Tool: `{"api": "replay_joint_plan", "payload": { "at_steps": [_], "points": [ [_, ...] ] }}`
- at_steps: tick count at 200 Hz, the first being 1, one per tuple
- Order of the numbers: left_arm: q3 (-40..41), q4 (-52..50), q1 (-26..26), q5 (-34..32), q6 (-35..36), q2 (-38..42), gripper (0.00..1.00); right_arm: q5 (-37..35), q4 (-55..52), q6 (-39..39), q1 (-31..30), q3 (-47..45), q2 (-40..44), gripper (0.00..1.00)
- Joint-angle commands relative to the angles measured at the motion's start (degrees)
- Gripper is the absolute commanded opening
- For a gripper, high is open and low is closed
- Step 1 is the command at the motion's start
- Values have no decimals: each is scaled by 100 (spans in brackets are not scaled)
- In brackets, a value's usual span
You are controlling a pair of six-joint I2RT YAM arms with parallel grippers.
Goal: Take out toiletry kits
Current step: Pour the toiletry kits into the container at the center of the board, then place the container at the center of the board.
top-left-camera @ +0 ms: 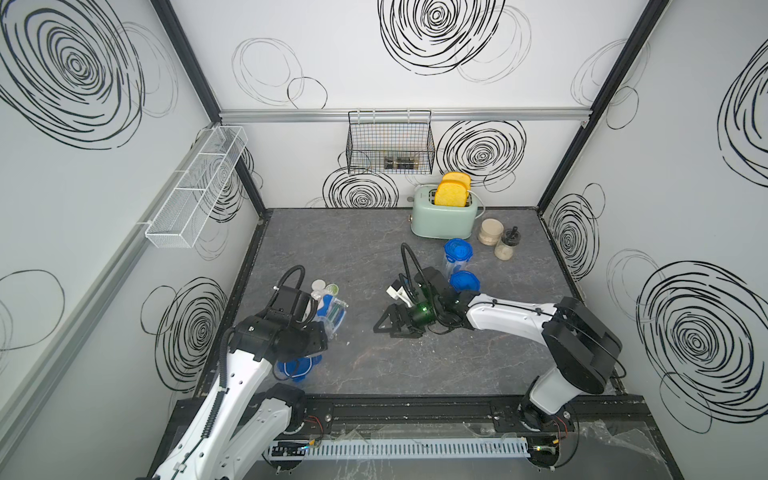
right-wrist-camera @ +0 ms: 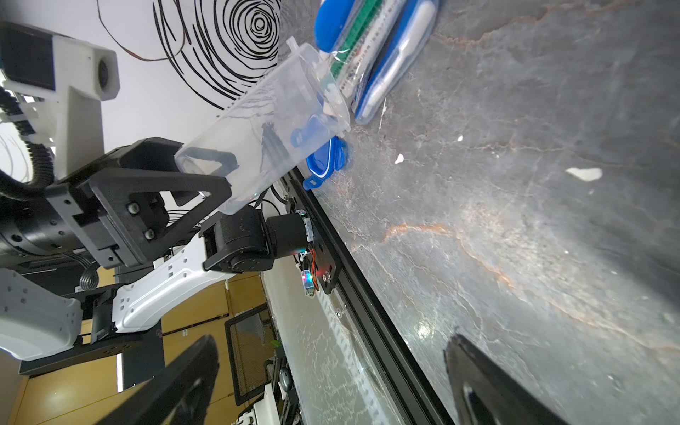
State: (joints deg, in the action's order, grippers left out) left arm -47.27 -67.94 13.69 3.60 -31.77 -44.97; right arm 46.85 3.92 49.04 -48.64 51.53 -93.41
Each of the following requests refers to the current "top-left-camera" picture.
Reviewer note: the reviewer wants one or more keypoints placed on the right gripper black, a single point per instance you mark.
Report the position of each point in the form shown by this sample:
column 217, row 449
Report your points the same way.
column 395, row 328

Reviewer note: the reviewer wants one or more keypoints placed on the yellow sponge toast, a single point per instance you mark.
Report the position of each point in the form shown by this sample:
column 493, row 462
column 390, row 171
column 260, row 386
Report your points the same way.
column 459, row 177
column 451, row 193

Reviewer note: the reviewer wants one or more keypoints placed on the yellow sponge toast back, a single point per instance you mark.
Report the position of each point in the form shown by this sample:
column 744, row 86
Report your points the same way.
column 459, row 177

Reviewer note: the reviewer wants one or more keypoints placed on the blue comb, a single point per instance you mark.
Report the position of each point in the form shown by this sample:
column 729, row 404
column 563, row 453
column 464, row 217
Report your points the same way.
column 324, row 305

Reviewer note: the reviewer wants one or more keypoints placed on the white slotted cable duct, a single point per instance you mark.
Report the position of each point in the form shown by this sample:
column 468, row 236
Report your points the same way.
column 399, row 449

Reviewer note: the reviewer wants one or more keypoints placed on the beige round jar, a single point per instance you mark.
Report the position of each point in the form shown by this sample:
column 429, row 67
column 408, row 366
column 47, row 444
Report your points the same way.
column 490, row 231

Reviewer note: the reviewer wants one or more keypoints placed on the small bottle black cap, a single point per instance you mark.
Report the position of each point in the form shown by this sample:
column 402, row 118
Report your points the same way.
column 509, row 240

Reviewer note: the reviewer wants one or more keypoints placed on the clear container blue lid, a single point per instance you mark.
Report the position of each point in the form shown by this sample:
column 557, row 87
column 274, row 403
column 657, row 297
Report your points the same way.
column 464, row 280
column 457, row 254

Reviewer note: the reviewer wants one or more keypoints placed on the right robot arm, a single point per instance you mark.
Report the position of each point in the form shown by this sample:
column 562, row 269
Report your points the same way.
column 584, row 350

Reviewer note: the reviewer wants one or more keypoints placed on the mint green toaster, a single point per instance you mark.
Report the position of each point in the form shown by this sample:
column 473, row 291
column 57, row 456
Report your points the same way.
column 428, row 220

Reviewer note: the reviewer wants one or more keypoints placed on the yellow sponge toast front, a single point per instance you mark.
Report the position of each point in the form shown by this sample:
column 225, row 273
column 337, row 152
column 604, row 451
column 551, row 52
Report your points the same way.
column 451, row 193

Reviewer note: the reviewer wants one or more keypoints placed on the black wire wall basket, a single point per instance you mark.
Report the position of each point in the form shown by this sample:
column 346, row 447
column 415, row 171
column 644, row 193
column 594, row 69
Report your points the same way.
column 390, row 142

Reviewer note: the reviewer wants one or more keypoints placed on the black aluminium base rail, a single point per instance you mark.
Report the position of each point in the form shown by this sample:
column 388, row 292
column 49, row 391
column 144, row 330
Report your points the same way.
column 326, row 412

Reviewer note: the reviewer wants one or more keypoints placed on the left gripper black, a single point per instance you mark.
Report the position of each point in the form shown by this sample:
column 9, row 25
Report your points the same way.
column 318, row 338

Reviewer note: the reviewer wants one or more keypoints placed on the white mesh wall shelf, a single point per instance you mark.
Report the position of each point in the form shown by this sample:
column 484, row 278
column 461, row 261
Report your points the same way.
column 207, row 190

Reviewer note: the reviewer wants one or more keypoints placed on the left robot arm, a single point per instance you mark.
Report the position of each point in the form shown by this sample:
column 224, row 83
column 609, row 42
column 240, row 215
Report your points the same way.
column 237, row 423

